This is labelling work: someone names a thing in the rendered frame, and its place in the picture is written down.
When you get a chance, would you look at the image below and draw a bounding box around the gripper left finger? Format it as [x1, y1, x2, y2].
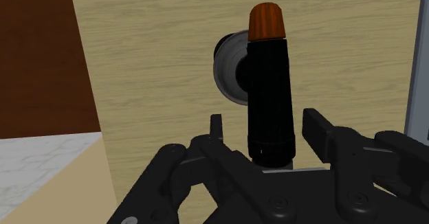
[107, 113, 289, 224]

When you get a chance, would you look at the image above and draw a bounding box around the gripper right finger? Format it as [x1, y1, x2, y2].
[302, 108, 429, 224]

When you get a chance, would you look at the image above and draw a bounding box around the black bottle with orange cap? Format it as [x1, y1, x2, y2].
[247, 2, 297, 169]

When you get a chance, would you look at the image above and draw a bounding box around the grey round bowl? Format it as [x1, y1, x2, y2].
[212, 30, 250, 107]

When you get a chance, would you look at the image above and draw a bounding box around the grey flat panel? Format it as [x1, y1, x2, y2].
[403, 0, 429, 142]

